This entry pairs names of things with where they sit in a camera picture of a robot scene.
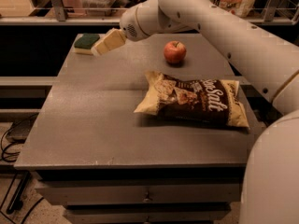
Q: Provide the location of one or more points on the grey table drawer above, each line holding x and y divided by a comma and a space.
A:
138, 192

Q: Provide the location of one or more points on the grey metal shelf rail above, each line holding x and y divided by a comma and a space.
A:
72, 12

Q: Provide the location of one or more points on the brown yellow chips bag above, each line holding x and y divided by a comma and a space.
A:
213, 101

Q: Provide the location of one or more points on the green and yellow sponge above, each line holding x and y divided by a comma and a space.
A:
84, 44

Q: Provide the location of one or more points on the red apple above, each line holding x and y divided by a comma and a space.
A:
174, 52

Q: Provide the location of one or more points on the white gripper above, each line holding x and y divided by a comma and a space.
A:
129, 27

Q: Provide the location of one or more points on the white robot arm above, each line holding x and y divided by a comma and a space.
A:
270, 192

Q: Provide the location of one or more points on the clear plastic container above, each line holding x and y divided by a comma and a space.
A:
97, 0

